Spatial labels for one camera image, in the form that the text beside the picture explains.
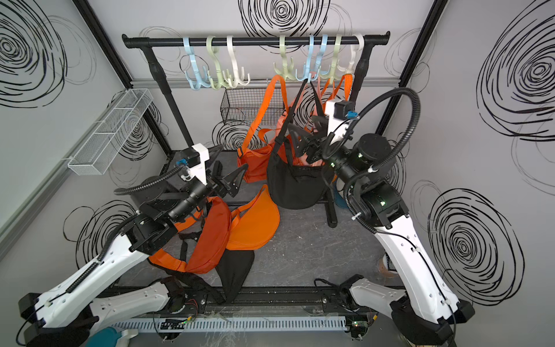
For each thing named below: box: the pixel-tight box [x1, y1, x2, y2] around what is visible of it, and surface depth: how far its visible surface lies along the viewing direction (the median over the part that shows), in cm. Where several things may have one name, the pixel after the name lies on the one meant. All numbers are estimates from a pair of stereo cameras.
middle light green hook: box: [273, 34, 297, 81], surface depth 61 cm
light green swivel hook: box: [319, 34, 347, 84], surface depth 61 cm
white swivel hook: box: [336, 33, 365, 75], surface depth 59 cm
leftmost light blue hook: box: [182, 36, 212, 91], surface depth 58 cm
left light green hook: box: [205, 35, 230, 91], surface depth 55 cm
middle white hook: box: [222, 35, 251, 89], surface depth 59 cm
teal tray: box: [334, 187, 349, 209], surface depth 101 cm
